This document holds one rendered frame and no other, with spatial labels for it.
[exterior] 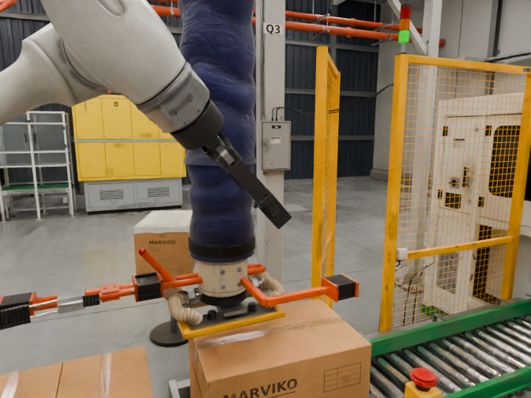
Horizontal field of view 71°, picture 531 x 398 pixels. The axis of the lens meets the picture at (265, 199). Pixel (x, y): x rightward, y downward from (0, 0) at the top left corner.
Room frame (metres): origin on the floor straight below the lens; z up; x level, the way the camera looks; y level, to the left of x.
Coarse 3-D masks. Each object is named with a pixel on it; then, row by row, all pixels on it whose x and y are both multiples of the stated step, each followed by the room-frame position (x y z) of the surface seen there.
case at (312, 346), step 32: (288, 320) 1.39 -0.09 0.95; (320, 320) 1.39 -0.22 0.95; (192, 352) 1.29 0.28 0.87; (224, 352) 1.17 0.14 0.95; (256, 352) 1.17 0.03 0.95; (288, 352) 1.17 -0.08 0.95; (320, 352) 1.17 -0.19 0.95; (352, 352) 1.19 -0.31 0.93; (192, 384) 1.32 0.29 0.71; (224, 384) 1.04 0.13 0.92; (256, 384) 1.07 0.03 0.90; (288, 384) 1.11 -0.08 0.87; (320, 384) 1.15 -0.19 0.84; (352, 384) 1.20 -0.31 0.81
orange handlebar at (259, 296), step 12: (252, 264) 1.29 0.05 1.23; (180, 276) 1.17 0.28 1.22; (96, 288) 1.07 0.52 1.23; (108, 288) 1.06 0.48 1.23; (120, 288) 1.09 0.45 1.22; (132, 288) 1.07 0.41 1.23; (168, 288) 1.11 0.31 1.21; (252, 288) 1.07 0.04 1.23; (312, 288) 1.07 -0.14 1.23; (324, 288) 1.07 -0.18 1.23; (36, 300) 1.00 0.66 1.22; (48, 300) 1.01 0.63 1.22; (108, 300) 1.04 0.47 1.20; (264, 300) 1.00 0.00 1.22; (276, 300) 1.00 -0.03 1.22; (288, 300) 1.02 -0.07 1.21
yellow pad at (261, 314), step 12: (216, 312) 1.10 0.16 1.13; (252, 312) 1.14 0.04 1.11; (264, 312) 1.14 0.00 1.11; (276, 312) 1.15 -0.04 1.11; (180, 324) 1.08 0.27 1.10; (204, 324) 1.07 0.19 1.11; (216, 324) 1.07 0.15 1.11; (228, 324) 1.08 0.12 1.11; (240, 324) 1.09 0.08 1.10; (252, 324) 1.11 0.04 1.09; (192, 336) 1.02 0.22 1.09
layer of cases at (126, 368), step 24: (72, 360) 1.73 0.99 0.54; (96, 360) 1.73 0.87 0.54; (120, 360) 1.73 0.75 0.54; (144, 360) 1.73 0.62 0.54; (0, 384) 1.55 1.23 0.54; (24, 384) 1.55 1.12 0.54; (48, 384) 1.55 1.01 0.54; (72, 384) 1.55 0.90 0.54; (96, 384) 1.55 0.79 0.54; (120, 384) 1.55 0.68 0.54; (144, 384) 1.55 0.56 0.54
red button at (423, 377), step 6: (414, 372) 0.93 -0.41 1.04; (420, 372) 0.93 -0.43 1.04; (426, 372) 0.93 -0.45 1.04; (432, 372) 0.93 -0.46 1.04; (414, 378) 0.91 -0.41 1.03; (420, 378) 0.90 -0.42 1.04; (426, 378) 0.90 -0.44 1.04; (432, 378) 0.90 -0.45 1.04; (420, 384) 0.89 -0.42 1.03; (426, 384) 0.89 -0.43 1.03; (432, 384) 0.89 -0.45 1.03; (420, 390) 0.91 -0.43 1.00; (426, 390) 0.90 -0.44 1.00
